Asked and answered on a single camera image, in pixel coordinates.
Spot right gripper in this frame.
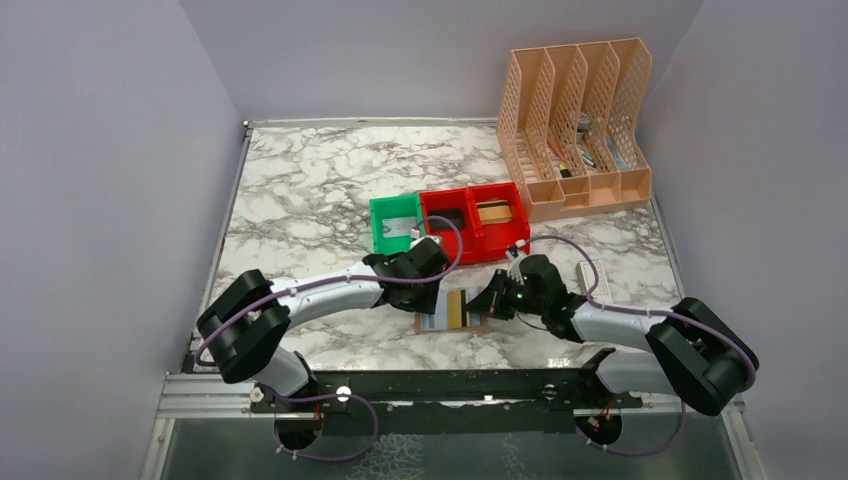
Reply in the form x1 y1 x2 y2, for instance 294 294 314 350
465 267 547 319

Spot tan leather card holder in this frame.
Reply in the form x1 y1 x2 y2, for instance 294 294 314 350
414 287 488 334

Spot red plastic bin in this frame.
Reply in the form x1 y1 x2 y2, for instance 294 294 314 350
468 182 530 263
419 188 481 265

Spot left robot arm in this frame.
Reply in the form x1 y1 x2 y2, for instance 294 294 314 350
196 237 450 411

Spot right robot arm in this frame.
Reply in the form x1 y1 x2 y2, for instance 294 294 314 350
466 254 759 416

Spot silver card in green bin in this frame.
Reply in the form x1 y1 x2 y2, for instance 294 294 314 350
381 216 417 239

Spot black cards stack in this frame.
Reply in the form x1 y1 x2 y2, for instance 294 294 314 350
430 208 465 231

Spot gold cards stack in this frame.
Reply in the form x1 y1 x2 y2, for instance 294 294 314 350
477 201 512 225

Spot green plastic bin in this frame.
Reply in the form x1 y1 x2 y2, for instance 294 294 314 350
369 194 422 255

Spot white small box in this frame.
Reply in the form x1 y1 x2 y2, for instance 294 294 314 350
575 260 611 298

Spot peach file organizer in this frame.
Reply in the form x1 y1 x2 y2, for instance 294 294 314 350
496 37 652 223

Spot items in organizer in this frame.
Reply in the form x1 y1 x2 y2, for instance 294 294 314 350
547 112 629 178

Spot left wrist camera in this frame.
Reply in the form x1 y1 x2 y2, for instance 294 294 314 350
409 228 442 250

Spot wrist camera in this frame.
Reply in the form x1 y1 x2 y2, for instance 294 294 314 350
409 228 442 250
506 245 528 283

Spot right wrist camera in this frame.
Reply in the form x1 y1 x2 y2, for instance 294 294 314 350
506 245 528 283

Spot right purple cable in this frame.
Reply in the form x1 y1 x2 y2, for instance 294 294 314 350
506 235 760 458

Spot purple cable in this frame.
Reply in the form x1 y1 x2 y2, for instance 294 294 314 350
506 235 760 458
193 215 465 464

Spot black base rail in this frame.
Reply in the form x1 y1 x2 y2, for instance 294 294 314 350
250 368 642 437

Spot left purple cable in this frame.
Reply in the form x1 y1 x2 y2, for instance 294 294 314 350
193 215 465 464

